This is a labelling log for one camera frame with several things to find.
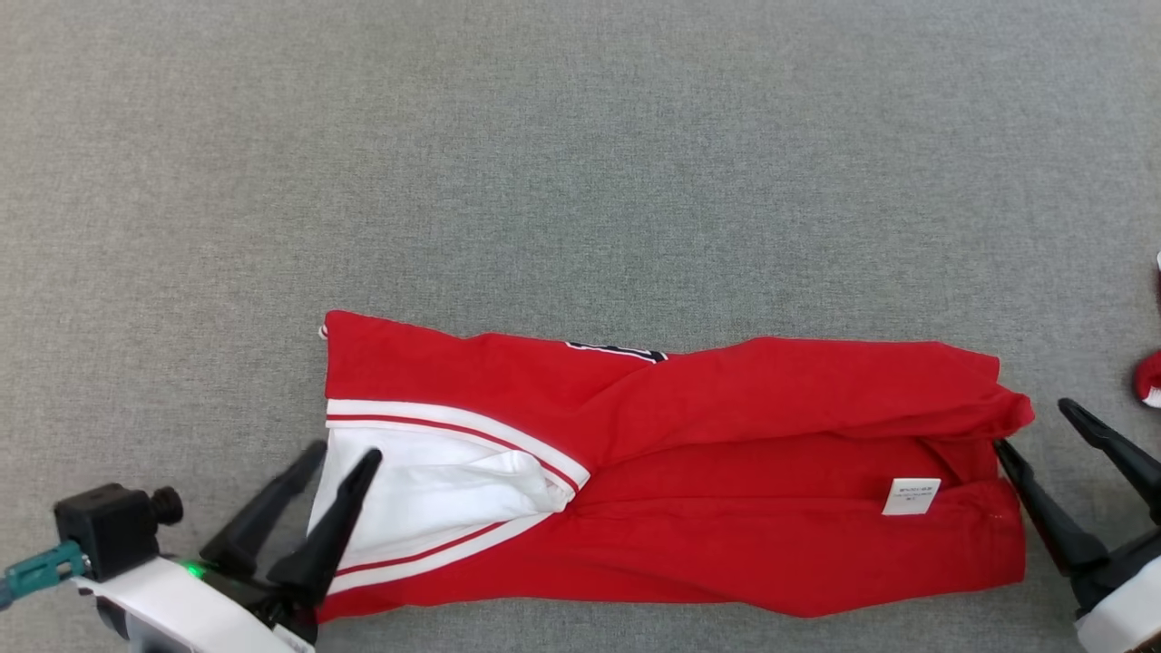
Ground red shirt white sleeves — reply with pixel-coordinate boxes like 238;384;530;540
308;310;1036;625

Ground black cable teal connector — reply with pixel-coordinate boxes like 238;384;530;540
0;541;91;611

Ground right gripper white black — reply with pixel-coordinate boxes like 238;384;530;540
993;397;1161;653

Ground red shorts white trim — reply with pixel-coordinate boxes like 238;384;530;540
1133;252;1161;410

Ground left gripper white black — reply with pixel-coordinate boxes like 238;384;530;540
77;441;385;653

